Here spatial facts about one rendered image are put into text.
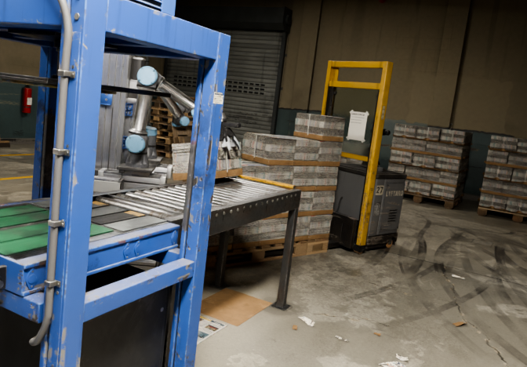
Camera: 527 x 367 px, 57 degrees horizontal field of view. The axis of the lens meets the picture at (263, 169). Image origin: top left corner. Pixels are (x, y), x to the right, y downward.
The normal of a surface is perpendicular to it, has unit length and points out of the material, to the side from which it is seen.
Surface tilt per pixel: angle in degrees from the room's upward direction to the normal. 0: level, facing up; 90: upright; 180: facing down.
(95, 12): 90
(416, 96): 90
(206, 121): 90
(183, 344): 90
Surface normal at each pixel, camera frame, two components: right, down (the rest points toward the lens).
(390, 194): 0.64, 0.18
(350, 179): -0.76, -0.01
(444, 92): -0.47, 0.06
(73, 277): 0.88, 0.17
